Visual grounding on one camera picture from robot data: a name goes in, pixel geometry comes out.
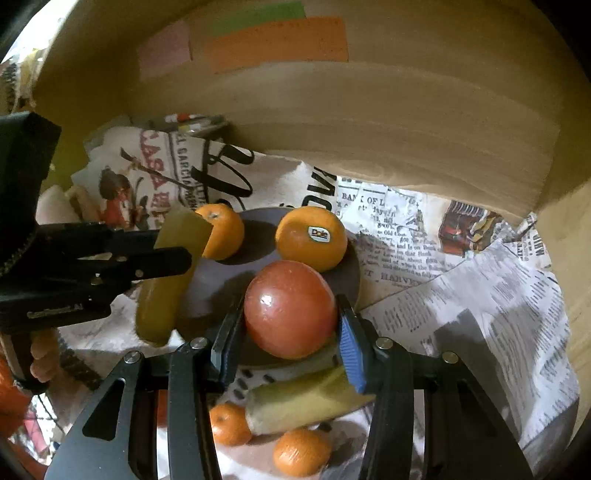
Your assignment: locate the yellow banana piece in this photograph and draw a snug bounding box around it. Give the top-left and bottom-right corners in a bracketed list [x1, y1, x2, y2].
[245, 367, 375, 436]
[135, 205, 212, 347]

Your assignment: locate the small mandarin orange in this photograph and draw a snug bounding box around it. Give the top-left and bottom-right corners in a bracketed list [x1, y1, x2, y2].
[195, 204, 245, 261]

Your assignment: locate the red apple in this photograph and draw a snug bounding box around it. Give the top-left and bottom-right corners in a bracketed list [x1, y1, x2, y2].
[243, 260, 338, 360]

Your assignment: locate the large orange with sticker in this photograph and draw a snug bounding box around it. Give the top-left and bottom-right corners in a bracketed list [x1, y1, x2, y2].
[274, 206, 349, 273]

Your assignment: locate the orange sleeve forearm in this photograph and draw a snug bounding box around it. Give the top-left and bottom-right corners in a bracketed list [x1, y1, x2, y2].
[0, 358, 30, 439]

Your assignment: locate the person's hand holding gripper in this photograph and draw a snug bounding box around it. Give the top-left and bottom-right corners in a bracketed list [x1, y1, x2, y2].
[30, 329, 59, 383]

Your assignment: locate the crumpled black-white newspaper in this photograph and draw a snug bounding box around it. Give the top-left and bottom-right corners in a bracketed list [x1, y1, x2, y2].
[332, 178, 580, 477]

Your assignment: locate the red white marker pen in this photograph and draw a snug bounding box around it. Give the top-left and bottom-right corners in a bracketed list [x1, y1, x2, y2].
[164, 113, 204, 124]

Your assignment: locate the clear pen box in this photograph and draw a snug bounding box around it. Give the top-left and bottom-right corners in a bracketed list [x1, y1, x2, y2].
[147, 115, 229, 138]

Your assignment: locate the pink sticky note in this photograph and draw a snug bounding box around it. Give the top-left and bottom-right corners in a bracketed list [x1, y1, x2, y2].
[136, 20, 191, 82]

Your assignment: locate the green sticky note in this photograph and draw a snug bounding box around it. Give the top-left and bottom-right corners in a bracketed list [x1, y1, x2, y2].
[208, 1, 307, 36]

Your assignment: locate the orange sticky note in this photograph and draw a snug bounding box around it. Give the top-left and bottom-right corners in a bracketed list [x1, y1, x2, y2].
[205, 17, 349, 74]

